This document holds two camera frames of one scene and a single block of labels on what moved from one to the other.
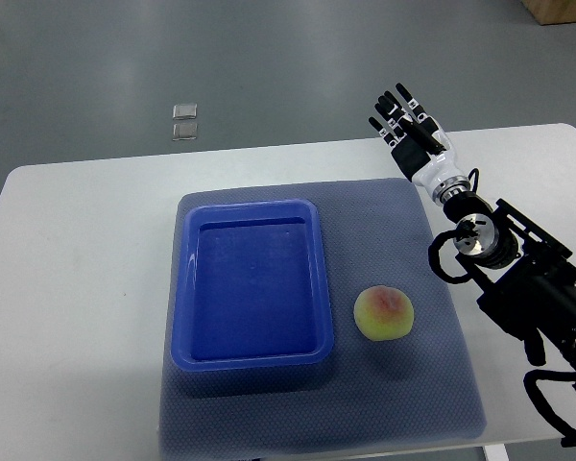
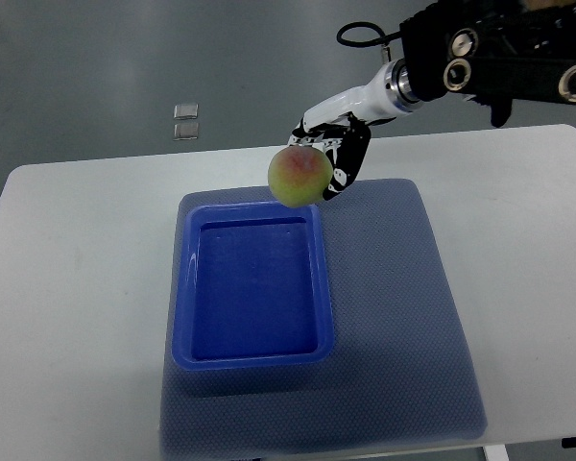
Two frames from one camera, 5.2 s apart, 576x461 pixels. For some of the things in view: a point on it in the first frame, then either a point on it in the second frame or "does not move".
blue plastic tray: (251, 287) does not move
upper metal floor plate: (183, 111) does not move
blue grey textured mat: (419, 386) does not move
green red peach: (383, 313) -> (300, 176)
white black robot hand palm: (427, 164) -> (370, 103)
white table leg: (495, 452) does not move
